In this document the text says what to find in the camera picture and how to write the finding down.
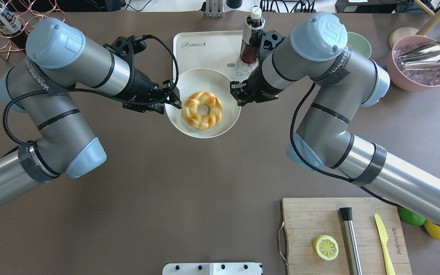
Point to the cream rabbit serving tray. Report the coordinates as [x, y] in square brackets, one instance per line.
[216, 50]

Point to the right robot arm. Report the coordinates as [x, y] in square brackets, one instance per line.
[318, 48]

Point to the braided ring donut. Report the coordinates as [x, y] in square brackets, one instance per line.
[194, 118]

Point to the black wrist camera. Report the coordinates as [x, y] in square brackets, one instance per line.
[126, 46]
[270, 40]

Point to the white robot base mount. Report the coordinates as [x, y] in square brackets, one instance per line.
[216, 268]

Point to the lower yellow lemon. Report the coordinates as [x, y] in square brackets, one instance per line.
[432, 229]

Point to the copper wire bottle rack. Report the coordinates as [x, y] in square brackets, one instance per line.
[29, 12]

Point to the yellow plastic knife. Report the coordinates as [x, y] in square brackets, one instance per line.
[383, 237]

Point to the steel muddler with black tip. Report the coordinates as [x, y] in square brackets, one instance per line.
[350, 240]

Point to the dark tea bottle on tray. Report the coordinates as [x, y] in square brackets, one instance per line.
[252, 35]

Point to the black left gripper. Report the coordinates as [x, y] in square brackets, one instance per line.
[139, 86]

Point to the wooden stand legs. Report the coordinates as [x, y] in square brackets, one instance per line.
[434, 19]

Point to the mint green bowl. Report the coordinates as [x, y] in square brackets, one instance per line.
[359, 43]

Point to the white round plate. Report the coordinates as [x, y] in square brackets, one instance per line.
[204, 80]

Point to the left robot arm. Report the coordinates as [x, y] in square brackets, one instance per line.
[52, 136]

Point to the round wooden lid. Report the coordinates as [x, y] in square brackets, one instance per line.
[401, 33]

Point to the half lemon slice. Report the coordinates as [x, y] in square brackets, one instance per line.
[326, 247]

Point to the pink ice bucket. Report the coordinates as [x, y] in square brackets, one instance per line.
[411, 80]

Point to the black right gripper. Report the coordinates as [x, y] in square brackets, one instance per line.
[257, 83]

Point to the silver metal scoop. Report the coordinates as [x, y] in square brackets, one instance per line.
[426, 57]

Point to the tea bottle in rack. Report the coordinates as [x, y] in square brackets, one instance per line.
[12, 28]

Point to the green lime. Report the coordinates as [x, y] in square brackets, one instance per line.
[410, 217]

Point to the bamboo cutting board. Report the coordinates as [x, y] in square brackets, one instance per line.
[307, 218]

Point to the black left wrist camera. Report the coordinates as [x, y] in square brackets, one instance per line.
[126, 46]

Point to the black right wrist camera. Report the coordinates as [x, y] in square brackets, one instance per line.
[270, 40]

